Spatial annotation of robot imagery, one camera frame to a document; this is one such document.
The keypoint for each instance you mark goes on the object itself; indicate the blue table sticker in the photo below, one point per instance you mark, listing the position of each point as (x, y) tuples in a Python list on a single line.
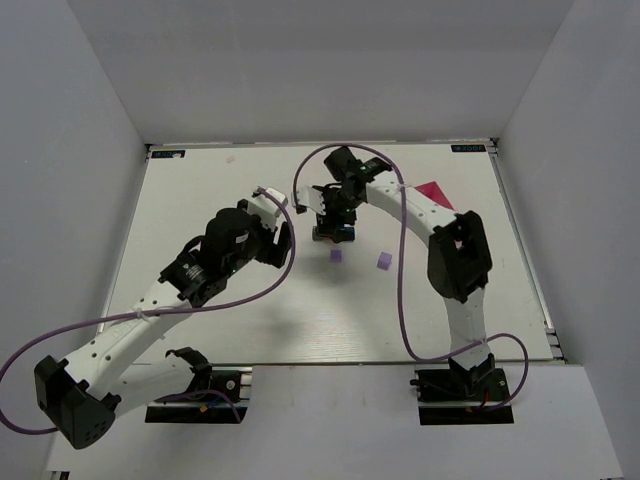
[(168, 154), (468, 148)]

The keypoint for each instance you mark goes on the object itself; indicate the left blue table sticker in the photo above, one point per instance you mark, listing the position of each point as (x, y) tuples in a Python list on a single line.
[(168, 154)]

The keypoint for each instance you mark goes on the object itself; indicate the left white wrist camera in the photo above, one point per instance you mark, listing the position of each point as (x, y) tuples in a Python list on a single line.
[(267, 207)]

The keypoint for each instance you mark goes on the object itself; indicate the purple wood cube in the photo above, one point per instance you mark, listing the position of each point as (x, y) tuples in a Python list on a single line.
[(384, 261), (336, 256)]

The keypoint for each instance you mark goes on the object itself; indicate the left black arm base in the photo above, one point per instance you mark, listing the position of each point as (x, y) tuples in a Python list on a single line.
[(222, 398)]

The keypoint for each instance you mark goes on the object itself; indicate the dark blue letter cube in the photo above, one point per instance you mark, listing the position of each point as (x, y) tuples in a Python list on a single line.
[(314, 234)]

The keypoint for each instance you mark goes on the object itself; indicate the pink plastic box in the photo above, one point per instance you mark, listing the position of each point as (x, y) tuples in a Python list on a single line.
[(433, 191)]

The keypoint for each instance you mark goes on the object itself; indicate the right blue table sticker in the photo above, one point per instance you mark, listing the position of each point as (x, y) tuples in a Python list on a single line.
[(468, 148)]

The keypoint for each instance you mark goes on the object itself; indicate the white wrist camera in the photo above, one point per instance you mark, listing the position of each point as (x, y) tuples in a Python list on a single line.
[(307, 198), (267, 207)]

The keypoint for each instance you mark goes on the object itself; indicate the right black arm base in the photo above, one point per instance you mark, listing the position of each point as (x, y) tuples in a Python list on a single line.
[(443, 402)]

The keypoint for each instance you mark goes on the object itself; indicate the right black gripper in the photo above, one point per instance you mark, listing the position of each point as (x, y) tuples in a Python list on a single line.
[(335, 215)]

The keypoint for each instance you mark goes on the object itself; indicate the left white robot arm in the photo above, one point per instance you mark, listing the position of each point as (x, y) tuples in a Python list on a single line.
[(83, 393)]

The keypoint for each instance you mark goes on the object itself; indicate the blue rectangular wood block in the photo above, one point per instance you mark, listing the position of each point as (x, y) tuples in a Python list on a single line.
[(345, 234)]

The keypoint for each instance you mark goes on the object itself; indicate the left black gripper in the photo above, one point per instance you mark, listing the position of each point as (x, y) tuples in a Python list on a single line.
[(276, 245)]

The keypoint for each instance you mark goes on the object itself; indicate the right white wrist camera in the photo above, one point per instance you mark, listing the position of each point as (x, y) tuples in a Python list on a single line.
[(307, 198)]

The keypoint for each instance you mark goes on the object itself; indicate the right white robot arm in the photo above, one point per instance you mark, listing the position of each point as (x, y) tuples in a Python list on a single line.
[(458, 257)]

